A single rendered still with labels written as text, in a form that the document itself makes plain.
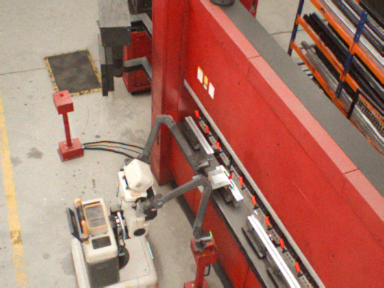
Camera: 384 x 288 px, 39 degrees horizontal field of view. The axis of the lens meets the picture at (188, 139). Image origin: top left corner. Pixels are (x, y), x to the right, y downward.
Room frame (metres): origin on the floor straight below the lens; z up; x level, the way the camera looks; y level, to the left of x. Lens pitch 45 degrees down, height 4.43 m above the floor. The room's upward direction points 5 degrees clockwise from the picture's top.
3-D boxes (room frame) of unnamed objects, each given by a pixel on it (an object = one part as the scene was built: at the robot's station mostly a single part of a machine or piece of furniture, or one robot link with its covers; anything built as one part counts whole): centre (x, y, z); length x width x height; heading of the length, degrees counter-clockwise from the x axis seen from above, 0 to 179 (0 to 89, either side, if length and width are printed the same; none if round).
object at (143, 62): (4.03, 0.49, 1.17); 0.40 x 0.24 x 0.07; 27
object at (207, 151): (3.49, -0.09, 0.92); 0.50 x 0.06 x 0.10; 27
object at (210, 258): (2.43, -0.19, 0.75); 0.20 x 0.16 x 0.18; 20
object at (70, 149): (4.01, 1.28, 0.41); 0.25 x 0.20 x 0.83; 117
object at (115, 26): (3.88, 0.70, 1.53); 0.51 x 0.25 x 0.85; 12
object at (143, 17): (4.03, 0.49, 1.66); 0.40 x 0.24 x 0.07; 27
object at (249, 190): (2.67, -0.52, 1.26); 0.15 x 0.09 x 0.17; 27
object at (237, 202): (2.95, -0.37, 0.92); 0.39 x 0.06 x 0.10; 27
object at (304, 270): (1.96, -0.89, 1.26); 0.15 x 0.09 x 0.17; 27
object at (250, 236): (2.44, -0.57, 0.89); 0.30 x 0.05 x 0.03; 27
